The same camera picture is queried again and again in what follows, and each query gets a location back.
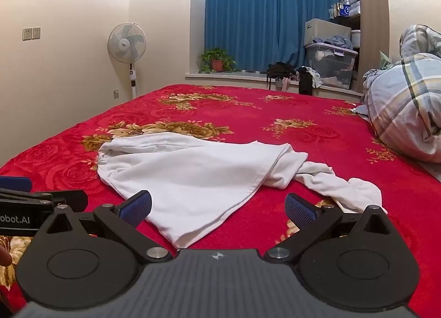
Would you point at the plaid duvet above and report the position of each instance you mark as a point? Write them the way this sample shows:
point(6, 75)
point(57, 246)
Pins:
point(406, 97)

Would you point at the grey storage box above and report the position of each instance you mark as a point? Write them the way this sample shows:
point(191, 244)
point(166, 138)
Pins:
point(325, 32)

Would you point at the blue clothes pile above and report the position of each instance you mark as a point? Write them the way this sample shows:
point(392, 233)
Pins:
point(339, 42)

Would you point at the red floral blanket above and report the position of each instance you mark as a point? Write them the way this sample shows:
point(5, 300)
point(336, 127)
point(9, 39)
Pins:
point(241, 115)

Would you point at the blue curtain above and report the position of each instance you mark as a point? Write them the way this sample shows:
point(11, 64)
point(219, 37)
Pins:
point(262, 18)

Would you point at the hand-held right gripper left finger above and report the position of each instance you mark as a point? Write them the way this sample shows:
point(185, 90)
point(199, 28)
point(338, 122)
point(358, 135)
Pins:
point(137, 207)

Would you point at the clear plastic storage bin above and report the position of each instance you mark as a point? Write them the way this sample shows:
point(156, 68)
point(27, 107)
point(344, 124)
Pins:
point(330, 65)

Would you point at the white garment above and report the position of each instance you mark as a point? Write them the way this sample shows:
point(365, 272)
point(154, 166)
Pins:
point(206, 180)

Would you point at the person's left hand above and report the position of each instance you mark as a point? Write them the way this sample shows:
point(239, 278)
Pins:
point(4, 256)

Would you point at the black bag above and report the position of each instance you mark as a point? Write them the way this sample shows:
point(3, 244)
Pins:
point(280, 69)

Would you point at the potted green plant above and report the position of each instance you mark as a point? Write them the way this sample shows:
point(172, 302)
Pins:
point(217, 58)

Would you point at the wooden shelf unit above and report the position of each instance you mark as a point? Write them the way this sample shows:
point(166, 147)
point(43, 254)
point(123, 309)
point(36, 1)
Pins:
point(368, 11)

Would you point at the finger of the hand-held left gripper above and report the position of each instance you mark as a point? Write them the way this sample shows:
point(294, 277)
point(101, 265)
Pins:
point(70, 199)
point(15, 184)

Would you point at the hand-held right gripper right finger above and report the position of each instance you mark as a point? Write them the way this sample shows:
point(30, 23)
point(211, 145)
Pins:
point(299, 213)

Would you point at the white standing fan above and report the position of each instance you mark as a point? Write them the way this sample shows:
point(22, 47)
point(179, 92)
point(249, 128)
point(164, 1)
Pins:
point(128, 46)

